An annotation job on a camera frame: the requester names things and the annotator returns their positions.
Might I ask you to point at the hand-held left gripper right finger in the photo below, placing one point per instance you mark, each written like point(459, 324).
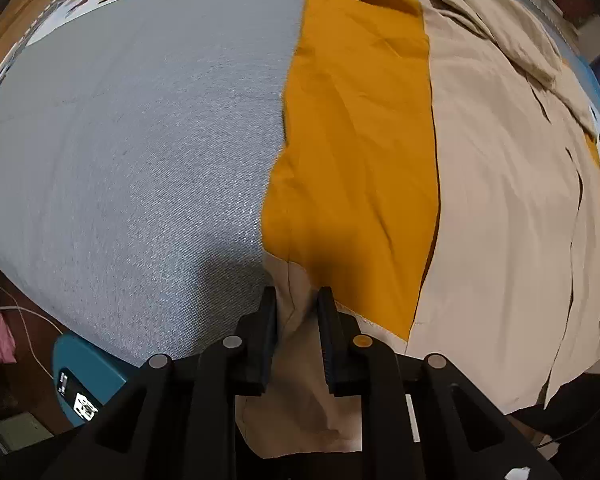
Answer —
point(327, 340)

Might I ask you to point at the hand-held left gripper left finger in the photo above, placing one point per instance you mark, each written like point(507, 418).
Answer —
point(267, 330)

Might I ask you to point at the beige and mustard hooded coat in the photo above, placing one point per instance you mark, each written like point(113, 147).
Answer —
point(480, 210)

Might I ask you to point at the teal round device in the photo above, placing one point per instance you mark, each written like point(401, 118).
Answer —
point(87, 375)

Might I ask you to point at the grey bed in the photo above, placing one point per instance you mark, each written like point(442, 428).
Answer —
point(130, 160)

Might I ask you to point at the wooden headboard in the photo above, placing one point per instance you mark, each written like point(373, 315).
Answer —
point(10, 25)

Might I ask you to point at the maroon backpack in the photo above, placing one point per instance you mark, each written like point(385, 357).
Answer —
point(570, 10)

